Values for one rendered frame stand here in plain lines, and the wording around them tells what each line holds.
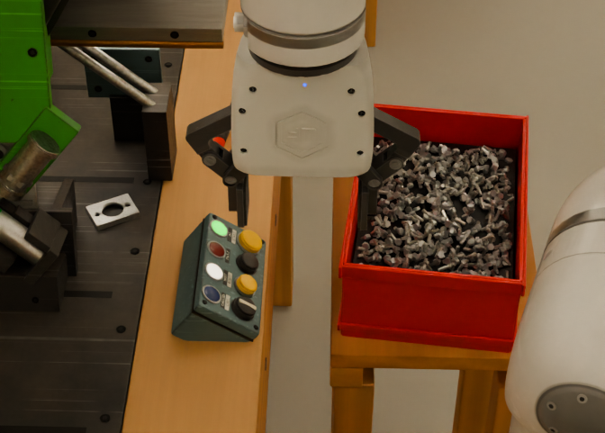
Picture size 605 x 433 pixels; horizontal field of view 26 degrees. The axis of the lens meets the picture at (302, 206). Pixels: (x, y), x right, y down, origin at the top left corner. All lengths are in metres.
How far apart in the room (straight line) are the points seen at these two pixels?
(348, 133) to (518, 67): 2.51
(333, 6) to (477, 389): 1.28
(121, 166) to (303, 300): 1.13
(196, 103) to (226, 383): 0.49
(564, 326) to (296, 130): 0.23
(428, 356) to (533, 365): 0.68
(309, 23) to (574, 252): 0.25
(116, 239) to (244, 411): 0.31
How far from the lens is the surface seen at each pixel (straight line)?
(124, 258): 1.55
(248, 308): 1.43
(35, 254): 1.47
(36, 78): 1.42
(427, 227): 1.59
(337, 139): 0.92
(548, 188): 3.05
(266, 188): 1.62
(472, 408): 2.09
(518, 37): 3.53
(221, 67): 1.83
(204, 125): 0.95
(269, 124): 0.91
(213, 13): 1.52
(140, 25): 1.51
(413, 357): 1.57
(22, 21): 1.40
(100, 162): 1.68
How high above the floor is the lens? 1.96
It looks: 42 degrees down
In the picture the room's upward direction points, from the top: straight up
